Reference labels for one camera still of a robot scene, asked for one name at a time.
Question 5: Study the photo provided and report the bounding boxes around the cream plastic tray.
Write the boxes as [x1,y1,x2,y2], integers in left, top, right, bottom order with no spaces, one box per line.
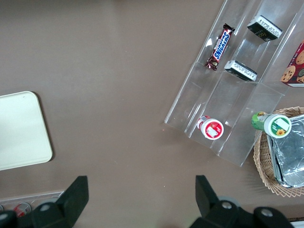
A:
[0,91,53,171]

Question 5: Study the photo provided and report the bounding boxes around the green lidded yogurt cup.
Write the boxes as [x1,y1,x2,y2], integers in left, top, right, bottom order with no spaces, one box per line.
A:
[251,111,292,139]

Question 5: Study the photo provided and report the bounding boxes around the red cookie box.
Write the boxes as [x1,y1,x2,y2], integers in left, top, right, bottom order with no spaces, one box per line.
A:
[279,40,304,88]

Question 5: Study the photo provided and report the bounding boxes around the red lidded yogurt cup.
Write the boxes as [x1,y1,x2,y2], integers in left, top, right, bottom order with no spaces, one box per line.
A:
[197,115,225,140]

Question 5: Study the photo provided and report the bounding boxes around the aluminium foil container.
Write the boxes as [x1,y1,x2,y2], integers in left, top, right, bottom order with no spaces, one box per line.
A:
[266,114,304,189]

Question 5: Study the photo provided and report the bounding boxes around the light tan wicker basket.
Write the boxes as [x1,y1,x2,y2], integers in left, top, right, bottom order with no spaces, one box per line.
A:
[253,106,304,198]

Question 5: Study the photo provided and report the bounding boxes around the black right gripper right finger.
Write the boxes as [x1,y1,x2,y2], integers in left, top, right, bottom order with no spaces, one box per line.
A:
[190,175,293,228]

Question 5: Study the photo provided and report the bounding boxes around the black snack box white label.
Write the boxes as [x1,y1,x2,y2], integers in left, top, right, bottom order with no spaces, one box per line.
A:
[247,15,283,43]
[224,60,258,82]

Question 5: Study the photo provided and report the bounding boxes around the clear acrylic bottle rack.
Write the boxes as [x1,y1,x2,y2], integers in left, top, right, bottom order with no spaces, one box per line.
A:
[0,189,66,218]

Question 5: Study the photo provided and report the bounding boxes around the Snickers chocolate bar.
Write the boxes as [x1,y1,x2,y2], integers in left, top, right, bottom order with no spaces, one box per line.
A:
[205,23,236,71]

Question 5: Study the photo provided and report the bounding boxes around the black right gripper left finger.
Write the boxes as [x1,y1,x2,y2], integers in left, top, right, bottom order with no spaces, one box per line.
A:
[0,175,89,228]

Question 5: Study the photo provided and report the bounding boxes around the clear acrylic snack rack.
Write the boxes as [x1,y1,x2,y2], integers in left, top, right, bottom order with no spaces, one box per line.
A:
[163,0,304,167]

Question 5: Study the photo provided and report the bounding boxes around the red cola bottle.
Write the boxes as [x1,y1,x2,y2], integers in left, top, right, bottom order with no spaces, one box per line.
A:
[12,202,32,218]

